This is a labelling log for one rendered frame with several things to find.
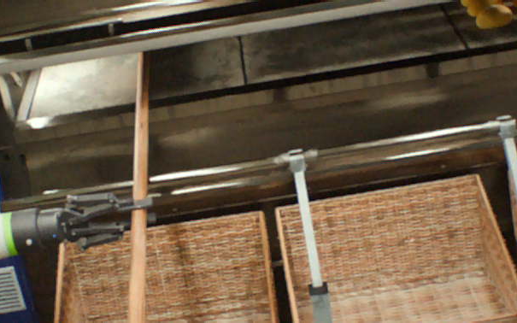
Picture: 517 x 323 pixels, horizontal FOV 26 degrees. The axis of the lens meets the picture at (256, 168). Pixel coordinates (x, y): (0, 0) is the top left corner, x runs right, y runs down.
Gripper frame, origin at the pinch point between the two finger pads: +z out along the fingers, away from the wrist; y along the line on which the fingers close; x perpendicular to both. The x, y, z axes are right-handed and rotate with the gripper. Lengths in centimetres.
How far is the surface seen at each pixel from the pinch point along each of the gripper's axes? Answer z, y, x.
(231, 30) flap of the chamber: 26, -22, -40
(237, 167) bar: 22.0, 2.2, -17.2
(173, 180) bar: 7.2, 2.9, -17.2
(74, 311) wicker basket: -28, 51, -45
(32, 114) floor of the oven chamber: -29, 1, -64
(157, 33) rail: 8.8, -23.8, -40.4
